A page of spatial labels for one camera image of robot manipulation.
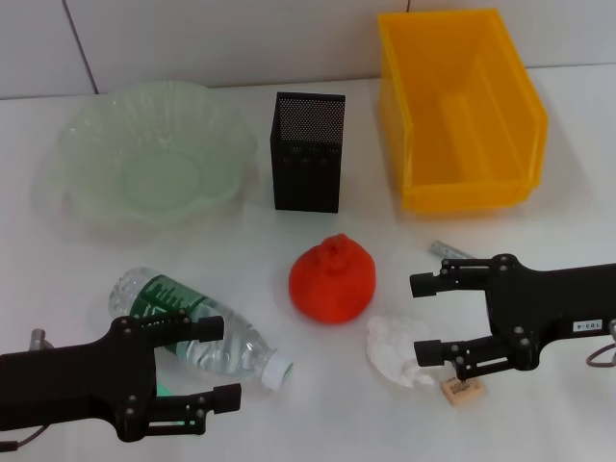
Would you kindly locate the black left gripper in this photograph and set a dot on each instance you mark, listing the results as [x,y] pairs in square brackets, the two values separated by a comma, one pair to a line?
[72,385]

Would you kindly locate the mint green pen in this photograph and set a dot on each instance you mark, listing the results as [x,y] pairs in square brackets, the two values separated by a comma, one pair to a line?
[161,387]

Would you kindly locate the yellow plastic bin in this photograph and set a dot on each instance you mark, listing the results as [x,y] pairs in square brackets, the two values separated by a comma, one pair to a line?
[481,120]

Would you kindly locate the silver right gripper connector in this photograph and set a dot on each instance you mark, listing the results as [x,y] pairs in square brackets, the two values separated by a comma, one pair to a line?
[612,332]

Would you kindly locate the black mesh pen holder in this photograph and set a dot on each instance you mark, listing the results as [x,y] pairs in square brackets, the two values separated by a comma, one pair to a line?
[308,168]

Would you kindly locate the white paper ball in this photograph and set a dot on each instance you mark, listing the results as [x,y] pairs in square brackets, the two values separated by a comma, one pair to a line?
[390,346]

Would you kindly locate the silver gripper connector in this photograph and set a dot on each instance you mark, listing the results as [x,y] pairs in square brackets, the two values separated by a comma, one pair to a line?
[41,339]
[612,332]

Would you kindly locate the tan eraser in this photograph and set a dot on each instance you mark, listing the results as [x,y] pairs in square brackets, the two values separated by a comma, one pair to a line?
[462,392]

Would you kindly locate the silver glitter pen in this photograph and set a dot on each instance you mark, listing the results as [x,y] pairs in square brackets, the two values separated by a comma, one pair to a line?
[443,250]

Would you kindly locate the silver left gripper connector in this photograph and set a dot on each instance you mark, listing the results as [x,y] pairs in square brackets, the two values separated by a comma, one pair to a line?
[41,339]

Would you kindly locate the green glass fruit plate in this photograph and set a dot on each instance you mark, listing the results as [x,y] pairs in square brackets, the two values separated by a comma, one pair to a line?
[144,168]

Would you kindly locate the clear water bottle green label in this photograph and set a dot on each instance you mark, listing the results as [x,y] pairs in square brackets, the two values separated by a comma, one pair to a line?
[231,353]

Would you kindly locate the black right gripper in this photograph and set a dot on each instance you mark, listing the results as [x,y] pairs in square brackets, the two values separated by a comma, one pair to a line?
[539,308]

